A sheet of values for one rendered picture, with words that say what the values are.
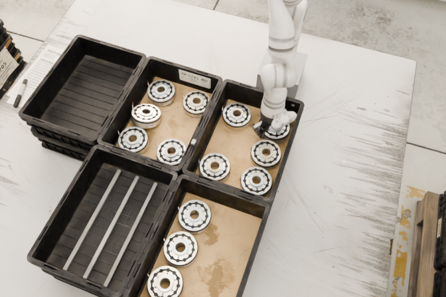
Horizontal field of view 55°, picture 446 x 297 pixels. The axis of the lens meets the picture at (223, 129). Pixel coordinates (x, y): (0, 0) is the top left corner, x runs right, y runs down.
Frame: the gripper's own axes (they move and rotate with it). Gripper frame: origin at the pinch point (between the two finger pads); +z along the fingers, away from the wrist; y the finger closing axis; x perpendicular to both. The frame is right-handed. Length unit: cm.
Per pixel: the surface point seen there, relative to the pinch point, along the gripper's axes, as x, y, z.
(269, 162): 10.5, 6.8, -0.4
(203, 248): 22.6, 40.2, 2.6
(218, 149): -4.2, 17.8, 2.5
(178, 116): -23.5, 22.7, 2.5
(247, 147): 0.5, 8.9, 2.5
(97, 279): 14, 71, 3
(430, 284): 74, -46, 71
